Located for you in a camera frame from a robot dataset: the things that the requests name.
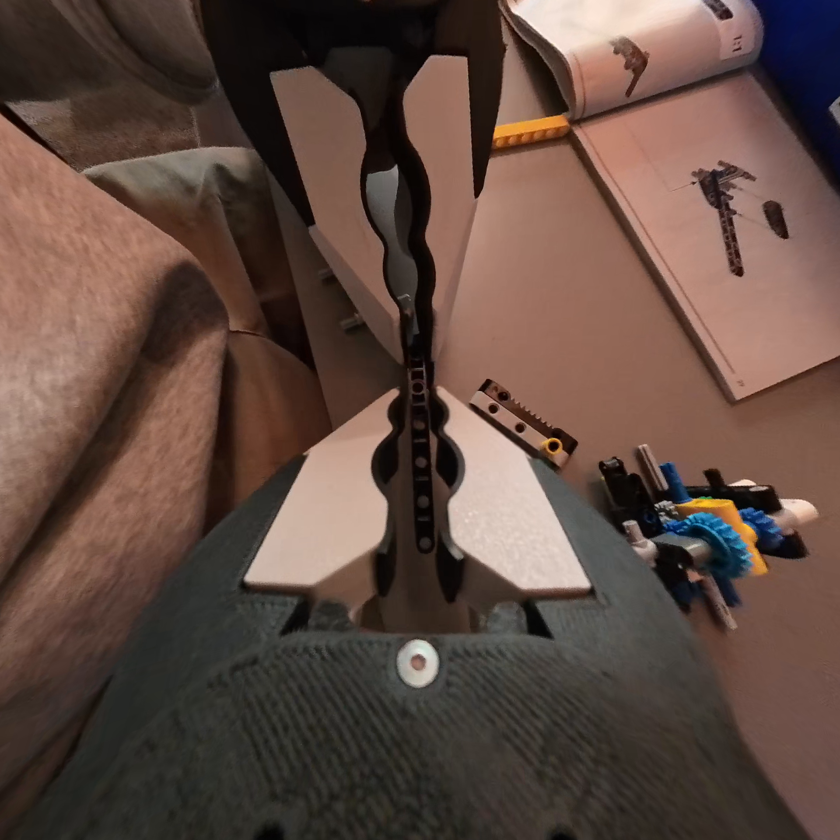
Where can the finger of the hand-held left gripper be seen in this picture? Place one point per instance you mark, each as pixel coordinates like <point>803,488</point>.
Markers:
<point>315,144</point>
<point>453,144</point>

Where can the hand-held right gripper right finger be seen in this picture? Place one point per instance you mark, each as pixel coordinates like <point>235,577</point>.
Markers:
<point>512,525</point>

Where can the black lego beam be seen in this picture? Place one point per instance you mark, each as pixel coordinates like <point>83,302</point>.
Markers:
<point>420,459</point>

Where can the tan cloth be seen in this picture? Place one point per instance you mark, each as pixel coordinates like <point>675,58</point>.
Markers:
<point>197,216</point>

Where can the black and white lego rack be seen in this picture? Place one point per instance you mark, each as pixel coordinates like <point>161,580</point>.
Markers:
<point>518,420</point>

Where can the brown fleece cloth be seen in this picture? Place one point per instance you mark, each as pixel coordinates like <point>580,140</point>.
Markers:
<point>85,59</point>

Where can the open instruction booklet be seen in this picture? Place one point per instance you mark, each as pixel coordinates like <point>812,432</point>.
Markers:
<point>656,46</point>

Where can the blue box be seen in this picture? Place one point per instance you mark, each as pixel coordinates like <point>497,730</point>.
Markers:
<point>800,65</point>

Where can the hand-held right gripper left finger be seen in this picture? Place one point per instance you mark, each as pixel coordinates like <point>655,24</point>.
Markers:
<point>308,525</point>

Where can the yellow lego beam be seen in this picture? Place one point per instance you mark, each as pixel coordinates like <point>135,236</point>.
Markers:
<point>531,131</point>

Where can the grey lego piece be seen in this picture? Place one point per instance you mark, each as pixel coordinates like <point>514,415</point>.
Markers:
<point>407,318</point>

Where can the lego gear assembly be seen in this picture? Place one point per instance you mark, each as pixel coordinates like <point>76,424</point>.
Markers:
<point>709,525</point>

